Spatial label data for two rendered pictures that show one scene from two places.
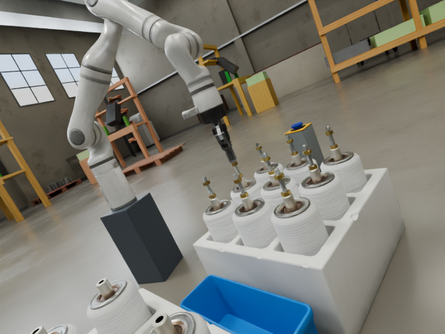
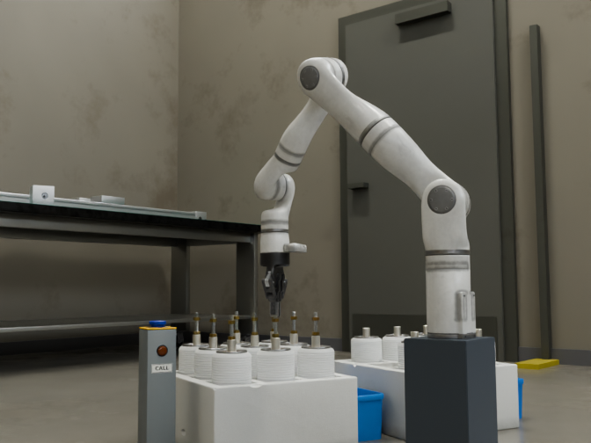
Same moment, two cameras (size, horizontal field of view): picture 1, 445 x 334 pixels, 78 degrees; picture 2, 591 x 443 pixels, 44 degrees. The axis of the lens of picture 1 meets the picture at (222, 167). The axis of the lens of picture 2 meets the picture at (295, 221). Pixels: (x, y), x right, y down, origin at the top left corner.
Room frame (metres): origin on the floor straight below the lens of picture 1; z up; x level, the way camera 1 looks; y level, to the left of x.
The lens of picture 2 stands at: (2.56, 0.35, 0.41)
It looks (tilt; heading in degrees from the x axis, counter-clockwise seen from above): 5 degrees up; 190
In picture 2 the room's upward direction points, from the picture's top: straight up
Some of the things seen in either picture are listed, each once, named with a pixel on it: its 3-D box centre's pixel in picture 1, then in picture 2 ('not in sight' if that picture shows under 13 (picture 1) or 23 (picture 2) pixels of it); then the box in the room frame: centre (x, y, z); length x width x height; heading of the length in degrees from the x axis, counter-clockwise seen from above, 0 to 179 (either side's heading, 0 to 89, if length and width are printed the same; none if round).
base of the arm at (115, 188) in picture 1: (114, 184); (448, 296); (1.01, 0.39, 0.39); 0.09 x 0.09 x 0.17; 62
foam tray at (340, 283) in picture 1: (297, 235); (254, 408); (0.68, -0.11, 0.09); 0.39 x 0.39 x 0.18; 39
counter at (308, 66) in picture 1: (281, 78); not in sight; (7.60, -2.43, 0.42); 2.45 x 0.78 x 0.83; 63
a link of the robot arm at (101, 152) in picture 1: (93, 144); (446, 221); (1.01, 0.39, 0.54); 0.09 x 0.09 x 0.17; 77
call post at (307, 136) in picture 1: (312, 169); (156, 395); (0.92, -0.29, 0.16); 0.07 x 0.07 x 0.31; 39
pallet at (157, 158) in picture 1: (149, 162); not in sight; (4.88, 1.13, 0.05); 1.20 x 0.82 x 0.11; 62
